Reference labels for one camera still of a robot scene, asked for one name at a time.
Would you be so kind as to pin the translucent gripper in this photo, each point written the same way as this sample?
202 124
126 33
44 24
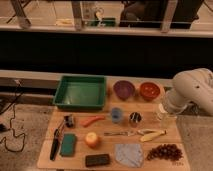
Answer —
166 119

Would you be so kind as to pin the orange pepper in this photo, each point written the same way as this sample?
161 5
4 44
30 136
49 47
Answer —
91 120

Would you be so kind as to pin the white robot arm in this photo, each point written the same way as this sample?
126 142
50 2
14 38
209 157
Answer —
188 86

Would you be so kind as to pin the metal cup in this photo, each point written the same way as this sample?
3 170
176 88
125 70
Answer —
134 119

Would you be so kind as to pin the blue paper cup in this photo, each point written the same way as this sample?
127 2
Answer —
116 115

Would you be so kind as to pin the yellow banana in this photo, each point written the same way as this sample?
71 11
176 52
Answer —
148 135

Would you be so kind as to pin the bunch of red grapes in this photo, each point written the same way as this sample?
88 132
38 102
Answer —
165 151

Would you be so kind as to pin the orange bowl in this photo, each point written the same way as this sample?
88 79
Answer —
149 91

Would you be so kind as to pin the metal fork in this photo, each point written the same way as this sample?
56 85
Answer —
124 133

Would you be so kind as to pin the wooden cutting board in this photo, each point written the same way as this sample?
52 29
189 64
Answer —
107 143

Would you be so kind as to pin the blue grey cloth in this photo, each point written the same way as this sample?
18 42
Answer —
130 155

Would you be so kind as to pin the purple bowl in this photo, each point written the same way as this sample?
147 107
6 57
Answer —
124 89

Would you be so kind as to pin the yellow apple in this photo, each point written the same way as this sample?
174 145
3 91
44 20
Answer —
92 139

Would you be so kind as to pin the black eraser block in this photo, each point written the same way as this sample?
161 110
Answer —
97 160

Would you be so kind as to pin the green plastic tray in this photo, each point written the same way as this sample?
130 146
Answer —
80 93

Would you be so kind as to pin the black binder clip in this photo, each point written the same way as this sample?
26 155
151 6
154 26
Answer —
69 121

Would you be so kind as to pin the green sponge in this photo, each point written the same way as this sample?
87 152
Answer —
68 145

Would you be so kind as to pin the black handled knife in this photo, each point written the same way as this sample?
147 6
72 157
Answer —
55 142

